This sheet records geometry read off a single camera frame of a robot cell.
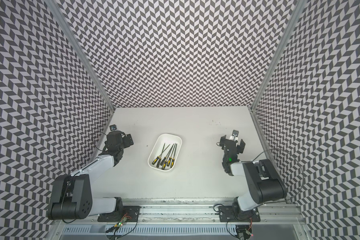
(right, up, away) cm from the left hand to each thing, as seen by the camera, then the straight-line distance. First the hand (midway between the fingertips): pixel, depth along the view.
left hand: (120, 138), depth 91 cm
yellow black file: (+32, -13, 0) cm, 35 cm away
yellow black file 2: (+30, -13, +1) cm, 33 cm away
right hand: (+69, -1, +1) cm, 69 cm away
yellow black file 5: (+24, -13, -1) cm, 27 cm away
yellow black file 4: (+21, -13, -2) cm, 25 cm away
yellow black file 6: (+27, -15, -2) cm, 31 cm away
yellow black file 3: (+27, -13, 0) cm, 30 cm away
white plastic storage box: (+26, -9, +3) cm, 28 cm away
